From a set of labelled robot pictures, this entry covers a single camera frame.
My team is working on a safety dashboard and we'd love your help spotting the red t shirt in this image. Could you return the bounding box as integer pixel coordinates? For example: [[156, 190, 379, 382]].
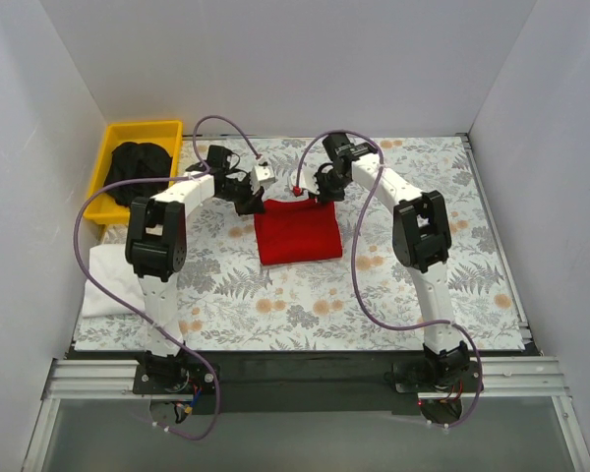
[[254, 199, 343, 266]]

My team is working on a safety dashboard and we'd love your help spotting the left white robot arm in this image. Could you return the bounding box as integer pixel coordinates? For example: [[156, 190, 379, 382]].
[[125, 145, 274, 393]]

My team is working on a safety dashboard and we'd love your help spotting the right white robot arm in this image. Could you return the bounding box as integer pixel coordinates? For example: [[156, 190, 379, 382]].
[[293, 130, 474, 391]]

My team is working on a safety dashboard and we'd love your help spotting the floral patterned table mat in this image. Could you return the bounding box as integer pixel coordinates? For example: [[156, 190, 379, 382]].
[[72, 135, 527, 352]]

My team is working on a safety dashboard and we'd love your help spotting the yellow plastic bin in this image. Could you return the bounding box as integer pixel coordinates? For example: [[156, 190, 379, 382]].
[[84, 120, 183, 225]]

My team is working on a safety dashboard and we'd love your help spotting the black crumpled t shirt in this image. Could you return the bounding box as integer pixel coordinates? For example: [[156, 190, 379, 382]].
[[104, 142, 172, 207]]

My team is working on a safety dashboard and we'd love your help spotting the white folded t shirt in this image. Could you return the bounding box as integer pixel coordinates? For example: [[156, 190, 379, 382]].
[[81, 244, 145, 318]]

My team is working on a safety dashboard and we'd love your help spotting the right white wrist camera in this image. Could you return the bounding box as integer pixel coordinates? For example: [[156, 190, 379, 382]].
[[290, 171, 319, 199]]

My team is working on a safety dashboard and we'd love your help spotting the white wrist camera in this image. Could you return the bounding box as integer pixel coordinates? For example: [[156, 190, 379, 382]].
[[251, 164, 275, 189], [290, 171, 319, 199]]

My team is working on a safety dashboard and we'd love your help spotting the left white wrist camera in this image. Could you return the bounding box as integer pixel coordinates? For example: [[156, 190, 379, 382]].
[[251, 164, 275, 189]]

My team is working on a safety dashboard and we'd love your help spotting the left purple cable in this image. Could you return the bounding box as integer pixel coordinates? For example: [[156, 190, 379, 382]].
[[73, 115, 269, 441]]

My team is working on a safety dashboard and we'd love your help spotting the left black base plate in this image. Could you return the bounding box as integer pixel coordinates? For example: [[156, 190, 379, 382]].
[[132, 363, 219, 395]]

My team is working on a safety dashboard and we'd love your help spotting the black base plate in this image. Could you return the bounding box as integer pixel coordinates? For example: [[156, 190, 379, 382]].
[[132, 363, 219, 395], [383, 359, 484, 394]]

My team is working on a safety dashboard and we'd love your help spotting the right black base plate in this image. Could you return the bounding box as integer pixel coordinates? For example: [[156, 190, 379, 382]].
[[383, 359, 484, 394]]

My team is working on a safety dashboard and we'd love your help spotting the aluminium frame rail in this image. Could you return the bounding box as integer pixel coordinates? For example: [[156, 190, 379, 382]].
[[42, 355, 569, 399]]

